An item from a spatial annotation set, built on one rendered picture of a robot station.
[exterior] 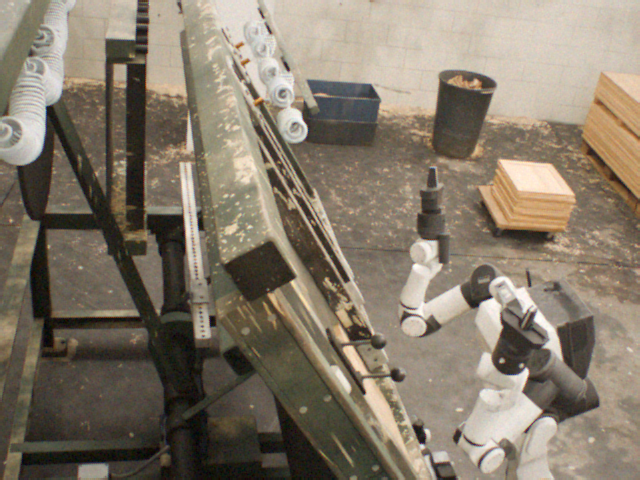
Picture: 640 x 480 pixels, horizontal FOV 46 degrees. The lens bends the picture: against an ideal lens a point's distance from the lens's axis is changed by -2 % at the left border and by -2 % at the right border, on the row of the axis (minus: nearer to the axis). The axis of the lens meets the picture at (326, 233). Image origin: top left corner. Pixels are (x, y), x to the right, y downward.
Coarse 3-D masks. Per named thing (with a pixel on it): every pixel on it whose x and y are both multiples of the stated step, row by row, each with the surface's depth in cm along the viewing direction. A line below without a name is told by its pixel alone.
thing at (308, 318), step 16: (288, 288) 162; (304, 304) 165; (304, 320) 167; (320, 336) 170; (352, 384) 180; (368, 400) 187; (384, 432) 191; (384, 448) 194; (400, 448) 200; (400, 464) 198
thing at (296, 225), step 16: (288, 80) 206; (256, 112) 204; (272, 160) 220; (272, 176) 217; (288, 192) 221; (288, 208) 223; (288, 224) 226; (304, 224) 227; (304, 240) 230; (304, 256) 233; (320, 256) 234; (320, 272) 237; (336, 272) 240; (320, 288) 241; (336, 288) 242; (336, 304) 245; (352, 304) 247; (352, 320) 250; (352, 336) 253; (368, 336) 255; (368, 352) 258; (384, 352) 262
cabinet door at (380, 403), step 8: (336, 328) 224; (336, 336) 221; (344, 336) 224; (352, 352) 225; (352, 360) 214; (360, 360) 234; (360, 368) 226; (368, 384) 225; (368, 392) 216; (376, 392) 234; (376, 400) 224; (384, 400) 242; (376, 408) 215; (384, 408) 234; (384, 416) 223; (392, 416) 241; (392, 424) 233; (392, 432) 223; (400, 440) 229
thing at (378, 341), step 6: (372, 336) 170; (378, 336) 169; (384, 336) 170; (336, 342) 175; (348, 342) 174; (354, 342) 173; (360, 342) 173; (366, 342) 172; (372, 342) 170; (378, 342) 169; (384, 342) 169; (342, 348) 175; (378, 348) 170
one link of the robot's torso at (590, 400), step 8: (592, 384) 240; (592, 392) 239; (584, 400) 236; (592, 400) 239; (560, 408) 236; (568, 408) 237; (576, 408) 238; (584, 408) 238; (592, 408) 241; (568, 416) 240
